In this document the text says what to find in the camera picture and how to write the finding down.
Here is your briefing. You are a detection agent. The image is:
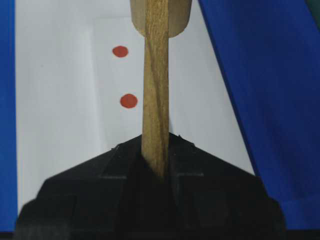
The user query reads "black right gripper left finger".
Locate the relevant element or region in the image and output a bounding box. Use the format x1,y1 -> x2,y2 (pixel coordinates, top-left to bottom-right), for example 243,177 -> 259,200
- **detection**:
14,136 -> 149,240

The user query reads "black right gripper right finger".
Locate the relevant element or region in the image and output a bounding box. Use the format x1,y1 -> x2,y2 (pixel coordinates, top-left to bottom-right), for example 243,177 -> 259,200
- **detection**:
168,134 -> 286,240

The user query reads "wooden mallet hammer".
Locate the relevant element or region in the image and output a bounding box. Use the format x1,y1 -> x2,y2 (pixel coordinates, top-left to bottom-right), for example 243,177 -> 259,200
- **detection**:
130,0 -> 192,180

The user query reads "middle red dot mark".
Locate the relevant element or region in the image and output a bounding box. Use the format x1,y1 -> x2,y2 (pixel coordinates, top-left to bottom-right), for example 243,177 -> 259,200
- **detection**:
119,93 -> 138,109

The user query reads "red dot mark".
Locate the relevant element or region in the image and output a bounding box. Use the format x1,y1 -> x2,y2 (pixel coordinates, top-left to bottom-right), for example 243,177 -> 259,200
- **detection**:
119,93 -> 138,109
112,45 -> 129,58

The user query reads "left red dot mark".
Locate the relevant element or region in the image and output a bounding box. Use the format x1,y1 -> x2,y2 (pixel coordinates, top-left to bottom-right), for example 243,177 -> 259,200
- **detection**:
112,45 -> 129,58

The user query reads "small white raised block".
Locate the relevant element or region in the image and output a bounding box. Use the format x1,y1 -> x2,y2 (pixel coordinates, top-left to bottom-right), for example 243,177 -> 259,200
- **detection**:
89,15 -> 216,151

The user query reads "large white foam board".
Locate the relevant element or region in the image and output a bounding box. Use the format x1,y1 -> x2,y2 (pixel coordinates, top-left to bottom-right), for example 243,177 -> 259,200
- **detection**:
15,0 -> 254,209

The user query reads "blue table cloth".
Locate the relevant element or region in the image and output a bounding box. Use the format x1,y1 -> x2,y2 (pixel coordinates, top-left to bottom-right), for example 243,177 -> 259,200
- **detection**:
0,0 -> 320,232

